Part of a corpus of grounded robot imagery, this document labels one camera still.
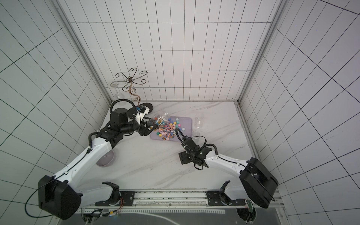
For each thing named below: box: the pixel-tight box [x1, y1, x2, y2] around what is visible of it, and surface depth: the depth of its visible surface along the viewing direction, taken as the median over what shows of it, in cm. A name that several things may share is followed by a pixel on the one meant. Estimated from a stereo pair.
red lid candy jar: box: [147, 112, 170, 128], surface depth 76 cm
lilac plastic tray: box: [150, 116, 193, 142], surface depth 101 cm
